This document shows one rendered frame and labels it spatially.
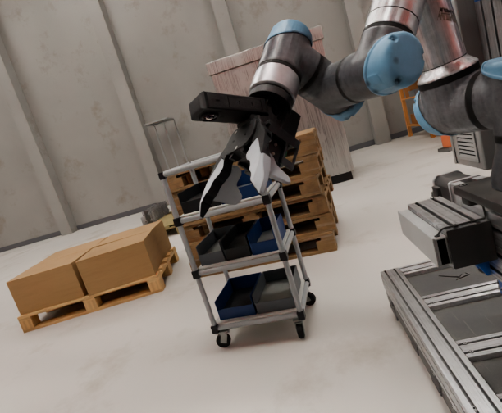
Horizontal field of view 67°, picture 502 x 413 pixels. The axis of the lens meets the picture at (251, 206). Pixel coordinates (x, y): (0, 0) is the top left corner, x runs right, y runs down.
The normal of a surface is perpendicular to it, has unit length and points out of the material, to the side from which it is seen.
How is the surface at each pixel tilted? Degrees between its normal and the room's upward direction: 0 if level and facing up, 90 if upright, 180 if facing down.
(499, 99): 90
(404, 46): 90
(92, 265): 90
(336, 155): 90
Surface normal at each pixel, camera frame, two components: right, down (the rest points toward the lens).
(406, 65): 0.37, 0.07
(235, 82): -0.08, 0.21
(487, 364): -0.29, -0.94
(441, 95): -0.67, 0.48
